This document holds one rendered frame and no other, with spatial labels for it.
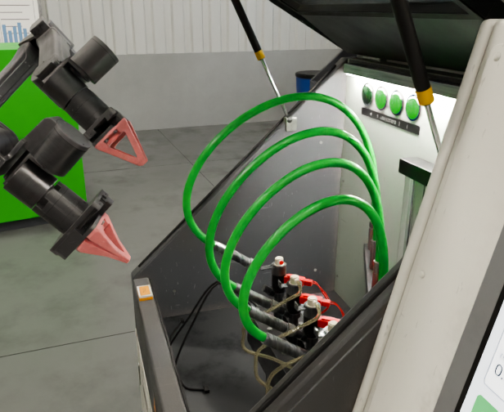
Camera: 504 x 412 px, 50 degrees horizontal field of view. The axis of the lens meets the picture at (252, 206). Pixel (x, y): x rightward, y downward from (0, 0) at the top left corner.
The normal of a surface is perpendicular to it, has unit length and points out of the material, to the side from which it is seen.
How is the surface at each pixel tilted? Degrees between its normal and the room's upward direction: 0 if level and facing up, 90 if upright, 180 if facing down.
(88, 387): 0
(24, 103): 90
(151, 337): 0
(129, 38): 90
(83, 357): 0
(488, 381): 76
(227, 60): 90
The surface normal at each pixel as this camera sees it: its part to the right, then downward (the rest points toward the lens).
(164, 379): 0.00, -0.94
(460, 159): -0.93, -0.12
